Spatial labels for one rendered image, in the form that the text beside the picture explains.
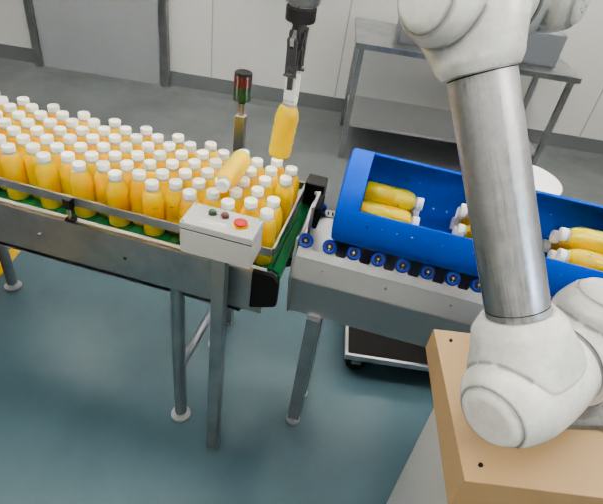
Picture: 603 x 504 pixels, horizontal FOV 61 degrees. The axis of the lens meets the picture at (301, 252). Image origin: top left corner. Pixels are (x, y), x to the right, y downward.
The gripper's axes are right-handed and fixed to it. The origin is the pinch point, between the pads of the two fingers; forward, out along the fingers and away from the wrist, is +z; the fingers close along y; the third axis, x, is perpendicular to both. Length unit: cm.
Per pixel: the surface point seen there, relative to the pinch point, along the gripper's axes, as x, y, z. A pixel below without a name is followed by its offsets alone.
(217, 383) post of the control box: 8, -28, 96
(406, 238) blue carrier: -40, -11, 31
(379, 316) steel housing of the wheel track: -39, -8, 65
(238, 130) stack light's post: 26, 37, 35
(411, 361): -63, 33, 125
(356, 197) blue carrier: -23.6, -9.2, 23.0
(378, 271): -35, -8, 47
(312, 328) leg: -19, -6, 80
